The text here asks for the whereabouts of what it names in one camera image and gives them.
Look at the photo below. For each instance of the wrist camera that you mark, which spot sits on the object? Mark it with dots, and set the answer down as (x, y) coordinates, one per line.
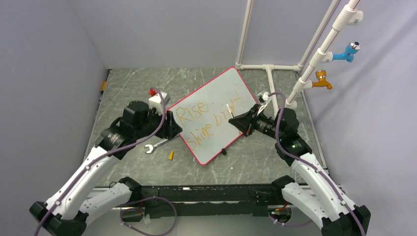
(264, 99)
(158, 102)

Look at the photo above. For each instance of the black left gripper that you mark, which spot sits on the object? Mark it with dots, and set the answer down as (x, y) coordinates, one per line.
(169, 129)

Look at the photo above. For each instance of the white whiteboard marker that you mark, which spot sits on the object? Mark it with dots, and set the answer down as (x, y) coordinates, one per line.
(230, 111)

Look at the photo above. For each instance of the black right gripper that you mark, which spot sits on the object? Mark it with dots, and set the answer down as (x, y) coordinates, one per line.
(246, 122)

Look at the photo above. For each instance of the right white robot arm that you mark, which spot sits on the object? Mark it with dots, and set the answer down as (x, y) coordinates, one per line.
(328, 206)

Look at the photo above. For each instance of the blue tap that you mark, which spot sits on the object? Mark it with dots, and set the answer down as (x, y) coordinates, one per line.
(348, 55)

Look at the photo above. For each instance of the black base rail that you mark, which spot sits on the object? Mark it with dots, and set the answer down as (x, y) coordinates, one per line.
(208, 200)

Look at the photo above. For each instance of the white floor pipe frame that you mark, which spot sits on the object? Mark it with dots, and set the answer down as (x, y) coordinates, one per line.
(271, 78)

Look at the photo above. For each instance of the silver combination wrench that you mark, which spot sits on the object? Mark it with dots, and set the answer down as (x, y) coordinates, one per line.
(151, 148)

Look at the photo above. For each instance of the white pipe with taps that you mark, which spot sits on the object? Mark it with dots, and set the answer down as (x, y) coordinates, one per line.
(349, 15)

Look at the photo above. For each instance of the red-framed whiteboard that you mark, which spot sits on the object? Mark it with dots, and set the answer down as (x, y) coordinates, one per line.
(203, 114)

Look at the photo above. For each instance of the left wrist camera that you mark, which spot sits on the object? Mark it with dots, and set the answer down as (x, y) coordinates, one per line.
(158, 102)

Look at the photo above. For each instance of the orange tap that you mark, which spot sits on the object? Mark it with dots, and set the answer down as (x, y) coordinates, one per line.
(321, 76)

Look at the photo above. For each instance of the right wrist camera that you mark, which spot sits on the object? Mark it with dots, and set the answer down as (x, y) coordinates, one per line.
(264, 99)

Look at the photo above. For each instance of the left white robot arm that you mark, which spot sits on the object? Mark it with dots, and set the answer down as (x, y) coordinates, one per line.
(70, 210)

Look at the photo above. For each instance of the white corner pipe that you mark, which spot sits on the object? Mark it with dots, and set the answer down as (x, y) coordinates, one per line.
(245, 26)

